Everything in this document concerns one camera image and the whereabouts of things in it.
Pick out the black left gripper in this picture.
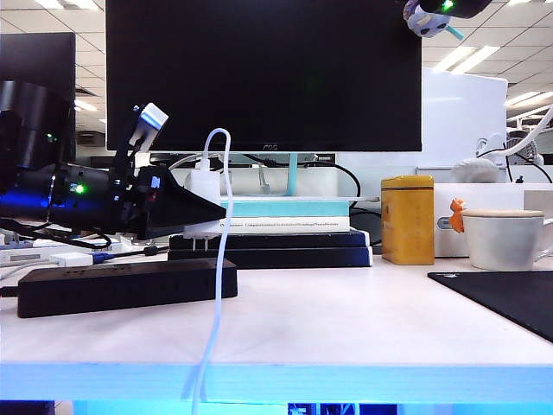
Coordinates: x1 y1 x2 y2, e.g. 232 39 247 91
111 166 228 241

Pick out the white charger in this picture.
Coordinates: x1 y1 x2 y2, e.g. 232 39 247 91
181 169 224 254

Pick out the white charger cable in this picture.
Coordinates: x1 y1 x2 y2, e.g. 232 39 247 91
180 128 234 415

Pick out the black wood-top power strip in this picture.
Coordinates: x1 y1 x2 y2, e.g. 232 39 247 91
16 258 238 319

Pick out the teal book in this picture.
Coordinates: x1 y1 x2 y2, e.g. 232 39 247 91
219 196 352 219

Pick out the white book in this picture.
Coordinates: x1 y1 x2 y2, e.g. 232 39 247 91
218 217 352 233

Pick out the white adapter dongle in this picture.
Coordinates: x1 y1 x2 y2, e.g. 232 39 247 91
0 252 94 282

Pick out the large black monitor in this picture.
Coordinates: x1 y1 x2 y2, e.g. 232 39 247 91
105 0 423 152

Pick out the white blue medicine box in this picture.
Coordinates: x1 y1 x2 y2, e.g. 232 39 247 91
0 239 124 267

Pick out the small black monitor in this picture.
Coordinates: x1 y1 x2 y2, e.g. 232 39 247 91
0 33 78 113

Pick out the yellow tin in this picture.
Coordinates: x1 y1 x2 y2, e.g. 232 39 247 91
380 175 435 266

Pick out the orange fox figure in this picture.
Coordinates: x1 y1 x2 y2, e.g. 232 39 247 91
448 197 470 233

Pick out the white whiteboard panel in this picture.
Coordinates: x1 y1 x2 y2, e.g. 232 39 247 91
421 67 510 169

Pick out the white rounded object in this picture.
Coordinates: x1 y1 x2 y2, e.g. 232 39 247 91
451 157 502 185

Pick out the white cardboard box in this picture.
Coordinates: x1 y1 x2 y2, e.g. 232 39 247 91
434 182 553 259

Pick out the grey plush toy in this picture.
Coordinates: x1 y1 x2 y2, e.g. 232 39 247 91
404 0 466 40

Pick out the white mug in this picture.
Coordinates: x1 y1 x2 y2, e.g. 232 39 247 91
461 214 553 272

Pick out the wooden mug lid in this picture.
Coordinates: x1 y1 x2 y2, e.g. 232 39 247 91
461 208 546 220

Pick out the black mouse mat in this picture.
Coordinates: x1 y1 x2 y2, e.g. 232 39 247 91
427 271 553 342

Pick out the white desk fan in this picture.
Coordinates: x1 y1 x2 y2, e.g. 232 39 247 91
505 137 546 168

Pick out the white gooseneck tube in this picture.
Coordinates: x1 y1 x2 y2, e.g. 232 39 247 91
503 105 553 156

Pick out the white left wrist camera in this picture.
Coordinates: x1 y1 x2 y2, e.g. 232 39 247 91
128 102 169 148

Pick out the blue VGA plug black cable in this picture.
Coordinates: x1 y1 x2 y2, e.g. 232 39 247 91
92 245 170 265

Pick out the black looping cable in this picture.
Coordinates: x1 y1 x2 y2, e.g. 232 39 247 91
334 162 385 247

